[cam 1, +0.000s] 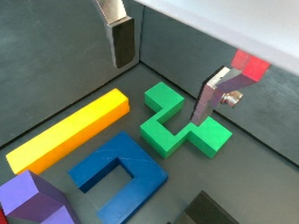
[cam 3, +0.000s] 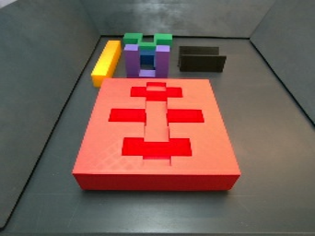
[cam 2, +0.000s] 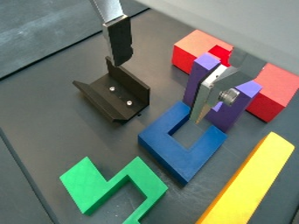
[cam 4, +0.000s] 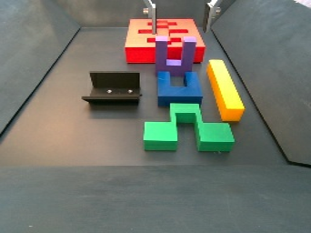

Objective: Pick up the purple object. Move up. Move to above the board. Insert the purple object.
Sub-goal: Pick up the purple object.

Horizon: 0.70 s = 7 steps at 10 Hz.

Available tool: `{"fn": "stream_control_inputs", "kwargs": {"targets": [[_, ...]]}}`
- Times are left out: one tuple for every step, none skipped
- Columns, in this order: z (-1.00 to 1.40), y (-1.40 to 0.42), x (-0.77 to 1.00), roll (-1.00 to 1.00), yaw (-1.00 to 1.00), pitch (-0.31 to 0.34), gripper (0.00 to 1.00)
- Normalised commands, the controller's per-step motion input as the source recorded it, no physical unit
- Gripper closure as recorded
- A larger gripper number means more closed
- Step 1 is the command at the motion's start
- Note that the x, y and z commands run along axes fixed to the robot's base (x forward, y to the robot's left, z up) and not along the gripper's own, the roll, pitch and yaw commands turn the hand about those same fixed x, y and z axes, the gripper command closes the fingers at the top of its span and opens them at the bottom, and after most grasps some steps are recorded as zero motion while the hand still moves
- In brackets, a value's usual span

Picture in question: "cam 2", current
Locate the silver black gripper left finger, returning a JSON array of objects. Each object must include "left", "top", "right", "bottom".
[{"left": 89, "top": 0, "right": 133, "bottom": 67}]

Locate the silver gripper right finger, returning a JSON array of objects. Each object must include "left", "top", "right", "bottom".
[{"left": 190, "top": 47, "right": 266, "bottom": 123}]

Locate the purple U-shaped block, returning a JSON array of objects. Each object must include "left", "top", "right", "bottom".
[{"left": 181, "top": 52, "right": 264, "bottom": 134}]

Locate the red puzzle board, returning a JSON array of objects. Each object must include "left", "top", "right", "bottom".
[{"left": 172, "top": 30, "right": 299, "bottom": 123}]

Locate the blue U-shaped block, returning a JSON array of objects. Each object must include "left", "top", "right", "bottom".
[{"left": 137, "top": 101, "right": 226, "bottom": 186}]

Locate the yellow bar block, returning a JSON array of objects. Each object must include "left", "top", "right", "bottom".
[{"left": 194, "top": 132, "right": 294, "bottom": 224}]

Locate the green S-shaped block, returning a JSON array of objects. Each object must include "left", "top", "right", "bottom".
[{"left": 59, "top": 157, "right": 168, "bottom": 224}]

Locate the black angled bracket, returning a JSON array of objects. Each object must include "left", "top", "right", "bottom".
[{"left": 71, "top": 57, "right": 150, "bottom": 123}]

